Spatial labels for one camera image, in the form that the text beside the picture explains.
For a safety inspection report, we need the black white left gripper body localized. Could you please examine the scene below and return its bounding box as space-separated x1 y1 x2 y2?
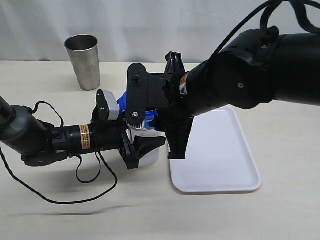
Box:
91 89 139 170

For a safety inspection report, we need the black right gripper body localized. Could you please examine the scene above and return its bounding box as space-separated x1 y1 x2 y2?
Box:
125 51 193 160

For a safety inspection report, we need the clear plastic container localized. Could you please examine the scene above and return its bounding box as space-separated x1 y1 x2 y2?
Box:
128 128 162 167

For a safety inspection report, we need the blue container lid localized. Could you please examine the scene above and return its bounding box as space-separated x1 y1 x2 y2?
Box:
117 91 159 131

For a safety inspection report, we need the stainless steel cup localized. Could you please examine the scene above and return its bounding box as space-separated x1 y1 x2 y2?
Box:
64 34 100 91

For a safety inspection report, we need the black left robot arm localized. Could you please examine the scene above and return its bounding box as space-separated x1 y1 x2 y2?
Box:
0 89 166 170

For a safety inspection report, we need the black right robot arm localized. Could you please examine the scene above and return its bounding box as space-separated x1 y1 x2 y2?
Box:
125 26 320 159

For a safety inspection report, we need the white plastic tray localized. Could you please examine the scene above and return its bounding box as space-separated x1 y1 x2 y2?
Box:
169 106 262 195

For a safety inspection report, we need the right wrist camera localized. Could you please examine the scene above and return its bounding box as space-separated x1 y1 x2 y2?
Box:
126 121 147 132

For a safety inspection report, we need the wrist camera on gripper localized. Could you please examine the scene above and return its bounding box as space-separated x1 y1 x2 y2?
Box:
102 89 120 121

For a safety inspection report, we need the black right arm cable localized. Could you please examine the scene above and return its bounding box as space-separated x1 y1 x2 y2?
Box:
212 0 320 60

